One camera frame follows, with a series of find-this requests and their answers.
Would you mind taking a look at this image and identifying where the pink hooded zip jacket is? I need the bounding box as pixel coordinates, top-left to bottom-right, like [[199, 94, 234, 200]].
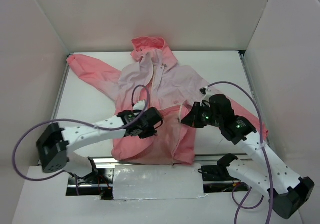
[[65, 35, 271, 166]]

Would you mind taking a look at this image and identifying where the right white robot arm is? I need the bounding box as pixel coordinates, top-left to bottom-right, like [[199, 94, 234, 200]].
[[181, 94, 315, 219]]

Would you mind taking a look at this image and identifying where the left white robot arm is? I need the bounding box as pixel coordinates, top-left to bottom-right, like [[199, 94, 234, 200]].
[[36, 107, 163, 183]]

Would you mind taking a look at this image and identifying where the white foil tape patch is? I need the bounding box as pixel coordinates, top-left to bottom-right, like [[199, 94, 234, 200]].
[[113, 164, 205, 200]]

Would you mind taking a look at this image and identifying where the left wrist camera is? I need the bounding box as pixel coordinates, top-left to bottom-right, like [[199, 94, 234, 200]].
[[133, 100, 146, 111]]

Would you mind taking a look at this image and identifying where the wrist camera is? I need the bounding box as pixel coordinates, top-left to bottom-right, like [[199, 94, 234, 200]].
[[200, 86, 214, 103], [133, 100, 146, 111]]

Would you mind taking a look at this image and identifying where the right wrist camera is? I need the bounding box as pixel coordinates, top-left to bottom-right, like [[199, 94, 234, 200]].
[[200, 86, 214, 103]]

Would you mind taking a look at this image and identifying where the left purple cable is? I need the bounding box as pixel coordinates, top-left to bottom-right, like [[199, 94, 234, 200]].
[[12, 84, 151, 197]]

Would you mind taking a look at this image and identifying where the front aluminium table rail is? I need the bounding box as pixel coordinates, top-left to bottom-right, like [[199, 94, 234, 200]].
[[94, 154, 251, 164]]

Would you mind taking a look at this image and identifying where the aluminium table rail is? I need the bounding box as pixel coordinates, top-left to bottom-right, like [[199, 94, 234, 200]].
[[94, 154, 251, 164], [237, 50, 274, 161], [51, 62, 70, 119]]

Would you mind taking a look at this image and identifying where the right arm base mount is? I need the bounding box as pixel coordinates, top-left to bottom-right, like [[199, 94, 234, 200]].
[[198, 153, 241, 193]]

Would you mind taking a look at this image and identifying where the right aluminium table rail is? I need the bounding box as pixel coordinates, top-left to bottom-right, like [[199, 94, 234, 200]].
[[237, 50, 274, 161]]

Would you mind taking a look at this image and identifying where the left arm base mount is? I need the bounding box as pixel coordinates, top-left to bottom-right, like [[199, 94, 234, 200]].
[[65, 157, 115, 200]]

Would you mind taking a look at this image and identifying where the left aluminium table rail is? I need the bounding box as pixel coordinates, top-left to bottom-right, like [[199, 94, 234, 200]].
[[51, 62, 70, 119]]

